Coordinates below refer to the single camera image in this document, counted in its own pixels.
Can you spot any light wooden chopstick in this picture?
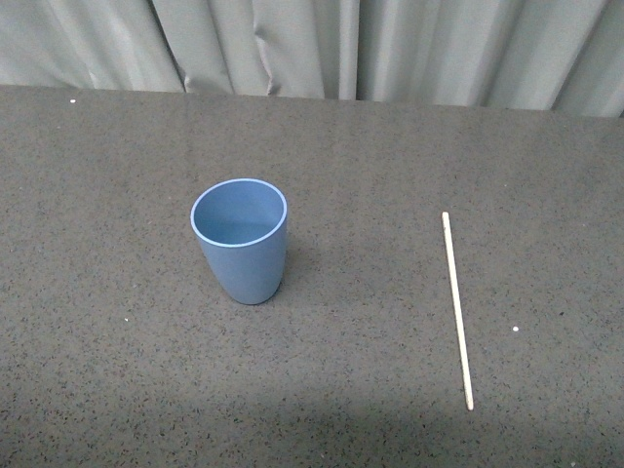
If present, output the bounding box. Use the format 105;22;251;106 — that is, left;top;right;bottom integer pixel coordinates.
442;212;475;411

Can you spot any blue plastic cup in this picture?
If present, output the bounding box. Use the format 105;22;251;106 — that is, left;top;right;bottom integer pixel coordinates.
190;178;289;305

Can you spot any grey curtain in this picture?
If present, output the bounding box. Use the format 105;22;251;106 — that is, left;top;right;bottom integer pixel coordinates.
1;1;623;117

